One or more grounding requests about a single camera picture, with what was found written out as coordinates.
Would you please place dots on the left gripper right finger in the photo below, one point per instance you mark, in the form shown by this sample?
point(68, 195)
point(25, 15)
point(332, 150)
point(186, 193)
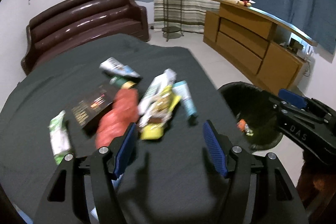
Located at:
point(259, 188)

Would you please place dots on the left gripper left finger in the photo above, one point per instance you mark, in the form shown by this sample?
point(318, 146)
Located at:
point(81, 182)

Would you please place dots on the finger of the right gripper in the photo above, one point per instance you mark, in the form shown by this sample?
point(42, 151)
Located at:
point(274, 106)
point(292, 98)

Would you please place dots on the orange green wrapper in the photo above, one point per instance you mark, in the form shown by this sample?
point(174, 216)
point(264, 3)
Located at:
point(244, 127)

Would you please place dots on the green white snack wrapper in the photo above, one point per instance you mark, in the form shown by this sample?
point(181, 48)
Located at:
point(59, 138)

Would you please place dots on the black box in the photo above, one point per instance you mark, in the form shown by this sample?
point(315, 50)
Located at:
point(86, 111)

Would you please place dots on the teal white tube package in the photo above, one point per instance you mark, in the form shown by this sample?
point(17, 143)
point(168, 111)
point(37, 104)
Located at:
point(181, 89)

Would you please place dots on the orange plastic bag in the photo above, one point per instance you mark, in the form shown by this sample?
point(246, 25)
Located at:
point(115, 122)

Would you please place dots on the yellow snack bag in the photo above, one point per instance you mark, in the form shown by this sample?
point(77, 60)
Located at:
point(153, 122)

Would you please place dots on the white paper package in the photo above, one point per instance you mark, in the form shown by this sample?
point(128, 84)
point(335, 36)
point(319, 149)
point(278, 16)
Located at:
point(155, 88)

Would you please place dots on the green glass bottle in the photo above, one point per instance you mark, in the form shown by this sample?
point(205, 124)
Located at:
point(121, 82)

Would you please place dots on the white blue snack wrapper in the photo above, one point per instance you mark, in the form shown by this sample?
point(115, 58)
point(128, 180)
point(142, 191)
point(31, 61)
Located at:
point(114, 67)

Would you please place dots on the black lined trash bin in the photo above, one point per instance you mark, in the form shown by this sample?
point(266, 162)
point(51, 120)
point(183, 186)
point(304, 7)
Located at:
point(244, 101)

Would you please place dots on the wooden sideboard cabinet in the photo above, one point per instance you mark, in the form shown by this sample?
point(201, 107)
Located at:
point(245, 36)

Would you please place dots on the white router on cabinet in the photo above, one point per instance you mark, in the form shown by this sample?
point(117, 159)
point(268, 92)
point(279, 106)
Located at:
point(308, 50)

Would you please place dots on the dark grey tablecloth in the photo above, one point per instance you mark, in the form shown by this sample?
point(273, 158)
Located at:
point(171, 180)

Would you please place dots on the black metal plant stand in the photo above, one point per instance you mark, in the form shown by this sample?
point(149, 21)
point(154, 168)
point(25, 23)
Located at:
point(172, 19)

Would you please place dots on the dark red leather sofa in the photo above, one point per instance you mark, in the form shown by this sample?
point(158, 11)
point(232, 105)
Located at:
point(72, 23)

